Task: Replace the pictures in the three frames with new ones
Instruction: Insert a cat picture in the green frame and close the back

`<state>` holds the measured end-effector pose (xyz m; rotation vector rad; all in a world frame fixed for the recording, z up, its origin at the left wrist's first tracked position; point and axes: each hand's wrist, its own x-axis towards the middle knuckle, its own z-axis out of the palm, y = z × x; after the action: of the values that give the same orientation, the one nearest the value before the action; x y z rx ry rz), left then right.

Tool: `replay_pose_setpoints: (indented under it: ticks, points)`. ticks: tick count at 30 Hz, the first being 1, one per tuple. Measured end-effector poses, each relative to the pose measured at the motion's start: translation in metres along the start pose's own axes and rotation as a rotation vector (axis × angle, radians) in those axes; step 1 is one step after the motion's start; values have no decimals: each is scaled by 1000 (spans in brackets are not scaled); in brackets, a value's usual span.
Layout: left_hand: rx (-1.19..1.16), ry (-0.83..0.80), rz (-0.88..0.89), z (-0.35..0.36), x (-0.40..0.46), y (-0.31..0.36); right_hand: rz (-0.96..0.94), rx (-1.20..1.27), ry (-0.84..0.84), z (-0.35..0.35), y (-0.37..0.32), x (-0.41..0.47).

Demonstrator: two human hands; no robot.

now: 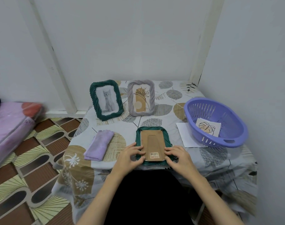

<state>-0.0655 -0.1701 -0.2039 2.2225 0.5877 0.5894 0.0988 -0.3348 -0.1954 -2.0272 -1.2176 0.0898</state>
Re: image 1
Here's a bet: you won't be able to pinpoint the leaf drawing print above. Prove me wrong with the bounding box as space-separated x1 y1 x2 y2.
195 118 221 138

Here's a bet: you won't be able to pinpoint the person's left hand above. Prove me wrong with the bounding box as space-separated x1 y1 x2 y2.
112 142 146 178

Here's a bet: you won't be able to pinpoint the black trousers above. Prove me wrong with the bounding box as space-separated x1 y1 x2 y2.
104 170 218 225

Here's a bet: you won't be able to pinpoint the white paper grey drawing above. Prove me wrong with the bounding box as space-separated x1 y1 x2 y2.
96 86 118 114

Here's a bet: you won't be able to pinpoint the leaf patterned tablecloth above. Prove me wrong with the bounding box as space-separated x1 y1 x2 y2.
51 80 258 216

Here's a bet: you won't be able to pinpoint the person's right forearm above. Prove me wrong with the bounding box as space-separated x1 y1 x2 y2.
188 173 245 225

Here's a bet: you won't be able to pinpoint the white paper black line drawing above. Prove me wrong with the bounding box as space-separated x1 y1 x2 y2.
176 122 208 148

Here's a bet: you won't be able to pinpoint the person's left forearm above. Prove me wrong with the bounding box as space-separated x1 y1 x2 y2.
77 172 131 225

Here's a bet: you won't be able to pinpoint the grey woven picture frame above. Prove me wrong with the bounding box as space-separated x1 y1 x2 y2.
127 79 156 117

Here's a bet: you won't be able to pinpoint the purple mattress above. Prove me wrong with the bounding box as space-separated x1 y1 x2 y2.
0 102 44 174

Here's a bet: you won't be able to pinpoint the purple cloth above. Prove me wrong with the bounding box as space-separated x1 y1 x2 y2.
84 130 114 161

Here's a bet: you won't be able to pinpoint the brown cardboard frame backing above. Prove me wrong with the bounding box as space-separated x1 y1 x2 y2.
140 130 166 162

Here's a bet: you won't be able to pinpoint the person's right hand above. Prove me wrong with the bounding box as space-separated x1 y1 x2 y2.
165 145 200 180

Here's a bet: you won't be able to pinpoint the purple plastic basket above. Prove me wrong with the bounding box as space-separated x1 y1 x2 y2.
183 97 248 148

